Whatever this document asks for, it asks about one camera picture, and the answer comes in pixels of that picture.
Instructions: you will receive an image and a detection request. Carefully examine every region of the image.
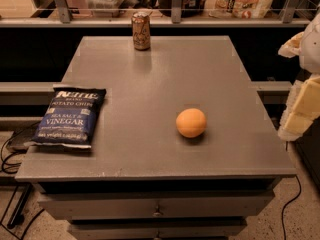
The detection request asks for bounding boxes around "black cables left floor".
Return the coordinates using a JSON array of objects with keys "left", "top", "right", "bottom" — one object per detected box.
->
[{"left": 0, "top": 121, "right": 45, "bottom": 240}]

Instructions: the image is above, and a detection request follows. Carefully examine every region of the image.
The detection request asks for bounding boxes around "metal railing shelf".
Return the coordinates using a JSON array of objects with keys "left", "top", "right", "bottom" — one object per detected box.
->
[{"left": 0, "top": 0, "right": 319, "bottom": 28}]

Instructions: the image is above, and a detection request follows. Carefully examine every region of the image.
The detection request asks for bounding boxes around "orange fruit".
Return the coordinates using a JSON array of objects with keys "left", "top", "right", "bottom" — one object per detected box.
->
[{"left": 176, "top": 108, "right": 207, "bottom": 138}]

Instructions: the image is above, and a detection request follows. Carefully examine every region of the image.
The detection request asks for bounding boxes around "blue kettle chip bag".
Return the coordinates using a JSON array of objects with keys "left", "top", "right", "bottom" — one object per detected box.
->
[{"left": 32, "top": 85, "right": 107, "bottom": 149}]

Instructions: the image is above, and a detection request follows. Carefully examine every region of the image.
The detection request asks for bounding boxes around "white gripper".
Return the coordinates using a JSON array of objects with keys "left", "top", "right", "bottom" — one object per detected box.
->
[{"left": 278, "top": 14, "right": 320, "bottom": 141}]

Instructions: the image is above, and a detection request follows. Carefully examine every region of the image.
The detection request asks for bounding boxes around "grey drawer cabinet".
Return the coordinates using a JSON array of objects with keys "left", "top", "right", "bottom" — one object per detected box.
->
[{"left": 16, "top": 36, "right": 296, "bottom": 240}]

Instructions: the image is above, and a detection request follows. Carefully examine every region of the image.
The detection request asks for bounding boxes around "clear plastic container background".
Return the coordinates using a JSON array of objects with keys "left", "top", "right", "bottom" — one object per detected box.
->
[{"left": 86, "top": 0, "right": 124, "bottom": 17}]

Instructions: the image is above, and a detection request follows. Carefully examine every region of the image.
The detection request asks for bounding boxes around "orange soda can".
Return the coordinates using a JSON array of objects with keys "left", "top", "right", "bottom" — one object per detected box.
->
[{"left": 131, "top": 12, "right": 151, "bottom": 50}]

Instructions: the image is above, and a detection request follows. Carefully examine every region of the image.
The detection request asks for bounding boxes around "colourful snack bag background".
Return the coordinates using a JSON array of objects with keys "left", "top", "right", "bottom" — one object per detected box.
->
[{"left": 209, "top": 0, "right": 273, "bottom": 19}]

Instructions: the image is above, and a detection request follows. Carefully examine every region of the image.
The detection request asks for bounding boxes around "metal drawer knob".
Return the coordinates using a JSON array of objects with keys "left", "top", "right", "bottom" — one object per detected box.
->
[{"left": 153, "top": 206, "right": 163, "bottom": 218}]

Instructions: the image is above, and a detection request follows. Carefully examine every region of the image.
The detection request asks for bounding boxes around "black cable right floor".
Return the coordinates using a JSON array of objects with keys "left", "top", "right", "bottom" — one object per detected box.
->
[{"left": 280, "top": 175, "right": 302, "bottom": 240}]

